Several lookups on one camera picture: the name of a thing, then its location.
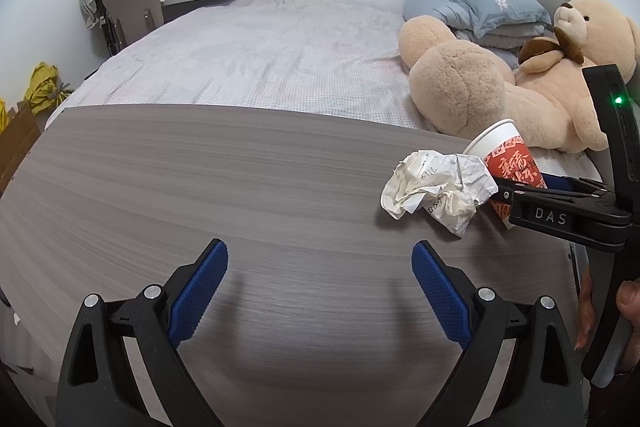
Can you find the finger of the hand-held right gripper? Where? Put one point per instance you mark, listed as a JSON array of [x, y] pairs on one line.
[[555, 182], [505, 197]]

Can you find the bed with light quilted cover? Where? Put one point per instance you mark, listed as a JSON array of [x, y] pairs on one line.
[[275, 47]]

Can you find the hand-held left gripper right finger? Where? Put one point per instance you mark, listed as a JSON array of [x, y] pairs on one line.
[[442, 297]]

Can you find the white paper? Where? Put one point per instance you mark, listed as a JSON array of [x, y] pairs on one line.
[[435, 187]]

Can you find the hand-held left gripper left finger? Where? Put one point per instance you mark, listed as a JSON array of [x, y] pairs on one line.
[[197, 292]]

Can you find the small yellow bag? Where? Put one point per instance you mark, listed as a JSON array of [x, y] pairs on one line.
[[2, 113]]

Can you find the grey chair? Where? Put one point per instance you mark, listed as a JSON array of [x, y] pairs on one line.
[[135, 7]]

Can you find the dark wooden furniture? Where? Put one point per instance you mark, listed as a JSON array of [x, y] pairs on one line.
[[15, 142]]

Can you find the folded grey quilt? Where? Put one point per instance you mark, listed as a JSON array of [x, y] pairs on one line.
[[500, 39]]

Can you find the person's right hand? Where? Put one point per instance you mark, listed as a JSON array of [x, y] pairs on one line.
[[630, 307]]

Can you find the large beige teddy bear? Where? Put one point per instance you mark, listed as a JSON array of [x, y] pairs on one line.
[[460, 92]]

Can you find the large yellow bag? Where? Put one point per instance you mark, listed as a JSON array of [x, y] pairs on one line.
[[42, 87]]

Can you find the red and white paper cup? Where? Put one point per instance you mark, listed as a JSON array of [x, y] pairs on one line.
[[505, 152]]

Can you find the blue floral pillow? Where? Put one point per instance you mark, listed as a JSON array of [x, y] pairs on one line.
[[475, 2]]

